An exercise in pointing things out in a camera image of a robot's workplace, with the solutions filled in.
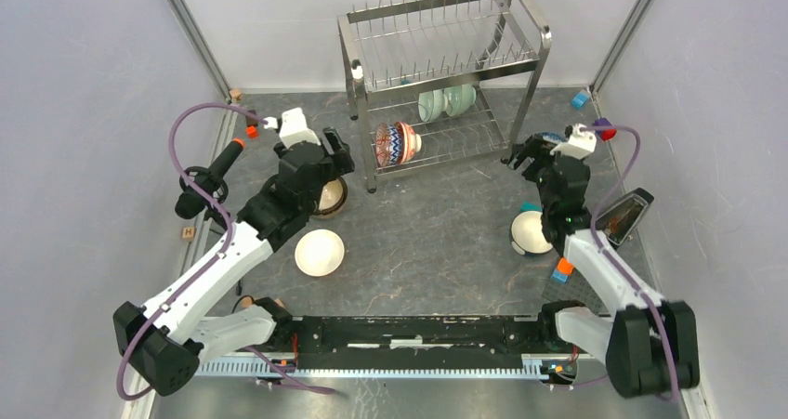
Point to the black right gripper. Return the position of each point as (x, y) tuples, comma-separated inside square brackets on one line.
[(531, 148)]

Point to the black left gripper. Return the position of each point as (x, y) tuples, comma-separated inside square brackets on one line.
[(340, 162)]

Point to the black patterned bowl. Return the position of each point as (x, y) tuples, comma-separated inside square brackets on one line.
[(333, 198)]

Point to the blue white zigzag bowl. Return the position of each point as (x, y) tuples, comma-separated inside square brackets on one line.
[(388, 145)]

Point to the orange bowl white inside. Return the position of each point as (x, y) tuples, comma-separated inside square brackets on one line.
[(319, 253)]

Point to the teal glazed bowl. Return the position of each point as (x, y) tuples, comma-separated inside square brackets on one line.
[(526, 234)]

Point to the stainless steel dish rack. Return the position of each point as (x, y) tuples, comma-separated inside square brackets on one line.
[(397, 49)]

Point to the blue white floral bowl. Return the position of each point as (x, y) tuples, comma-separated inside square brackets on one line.
[(553, 137)]

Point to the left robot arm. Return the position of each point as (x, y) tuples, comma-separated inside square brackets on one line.
[(167, 338)]

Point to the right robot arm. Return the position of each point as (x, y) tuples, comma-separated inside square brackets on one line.
[(648, 344)]

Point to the light blue block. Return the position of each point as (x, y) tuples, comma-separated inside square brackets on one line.
[(580, 99)]

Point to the teal block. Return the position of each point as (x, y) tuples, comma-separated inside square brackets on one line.
[(530, 207)]

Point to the red purple block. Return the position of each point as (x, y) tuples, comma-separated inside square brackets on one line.
[(606, 130)]

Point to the pale green bowl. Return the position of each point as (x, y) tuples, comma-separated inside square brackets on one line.
[(459, 98)]

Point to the brown block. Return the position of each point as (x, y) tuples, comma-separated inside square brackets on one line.
[(251, 121)]

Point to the green checked small bowl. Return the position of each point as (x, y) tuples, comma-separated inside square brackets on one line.
[(431, 105)]

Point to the black metronome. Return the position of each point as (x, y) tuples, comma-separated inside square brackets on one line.
[(620, 219)]

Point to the orange arch block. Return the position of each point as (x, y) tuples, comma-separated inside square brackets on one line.
[(565, 267)]

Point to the blue lego brick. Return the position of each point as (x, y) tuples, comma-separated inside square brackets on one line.
[(559, 276)]

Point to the black mini tripod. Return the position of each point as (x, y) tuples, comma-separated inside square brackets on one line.
[(216, 222)]

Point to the grey lego baseplate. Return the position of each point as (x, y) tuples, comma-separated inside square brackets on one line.
[(575, 289)]

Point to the black microphone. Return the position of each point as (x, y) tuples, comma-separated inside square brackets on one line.
[(211, 180)]

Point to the wooden letter cube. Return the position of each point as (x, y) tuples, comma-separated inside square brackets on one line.
[(188, 233)]

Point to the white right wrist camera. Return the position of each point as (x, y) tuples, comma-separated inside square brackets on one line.
[(580, 143)]

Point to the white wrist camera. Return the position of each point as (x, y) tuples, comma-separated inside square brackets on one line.
[(580, 143), (292, 128)]

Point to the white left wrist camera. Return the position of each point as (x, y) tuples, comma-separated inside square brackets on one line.
[(292, 128)]

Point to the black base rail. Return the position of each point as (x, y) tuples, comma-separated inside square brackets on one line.
[(412, 342)]

